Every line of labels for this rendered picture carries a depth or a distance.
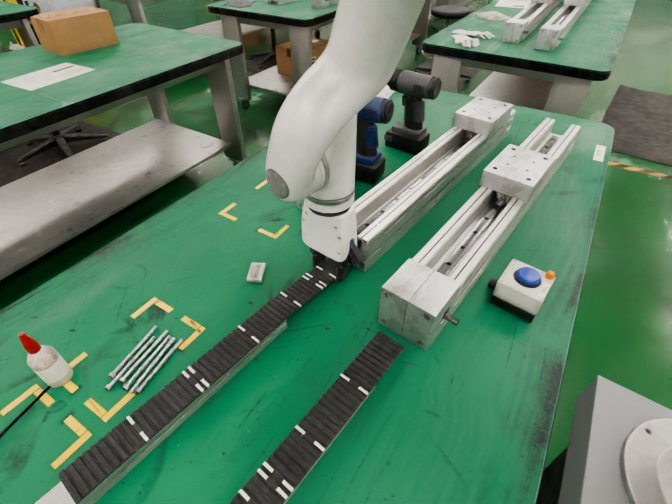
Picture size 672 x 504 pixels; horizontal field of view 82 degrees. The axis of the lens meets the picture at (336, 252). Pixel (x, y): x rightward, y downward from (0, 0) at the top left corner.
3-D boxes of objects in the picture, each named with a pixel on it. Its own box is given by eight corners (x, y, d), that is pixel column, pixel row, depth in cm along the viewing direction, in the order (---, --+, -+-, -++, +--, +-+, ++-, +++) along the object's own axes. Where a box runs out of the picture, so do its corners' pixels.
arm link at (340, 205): (291, 188, 64) (293, 202, 66) (333, 207, 60) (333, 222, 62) (324, 167, 69) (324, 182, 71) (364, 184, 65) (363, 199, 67)
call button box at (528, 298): (530, 324, 70) (543, 301, 66) (479, 298, 74) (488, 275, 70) (544, 297, 75) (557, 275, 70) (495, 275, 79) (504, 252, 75)
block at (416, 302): (438, 359, 65) (450, 324, 58) (377, 322, 70) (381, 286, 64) (462, 325, 70) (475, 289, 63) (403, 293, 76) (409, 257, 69)
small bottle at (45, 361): (42, 387, 61) (-2, 344, 53) (56, 366, 64) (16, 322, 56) (65, 389, 61) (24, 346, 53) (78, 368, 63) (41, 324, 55)
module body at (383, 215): (365, 272, 80) (367, 241, 74) (328, 252, 84) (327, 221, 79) (508, 135, 126) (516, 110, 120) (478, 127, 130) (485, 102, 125)
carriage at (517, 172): (523, 212, 85) (533, 186, 81) (475, 195, 90) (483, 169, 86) (545, 182, 94) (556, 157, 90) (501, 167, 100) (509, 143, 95)
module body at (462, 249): (450, 318, 71) (460, 287, 65) (403, 293, 76) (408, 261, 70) (569, 153, 117) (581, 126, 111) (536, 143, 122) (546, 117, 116)
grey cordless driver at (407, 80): (420, 158, 115) (433, 81, 100) (364, 140, 123) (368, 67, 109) (432, 148, 120) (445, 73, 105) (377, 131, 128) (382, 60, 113)
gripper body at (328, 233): (292, 196, 66) (297, 245, 74) (339, 219, 61) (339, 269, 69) (320, 178, 70) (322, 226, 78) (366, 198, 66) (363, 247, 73)
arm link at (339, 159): (328, 209, 60) (364, 184, 65) (327, 128, 51) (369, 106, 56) (290, 190, 64) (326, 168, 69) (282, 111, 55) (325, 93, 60)
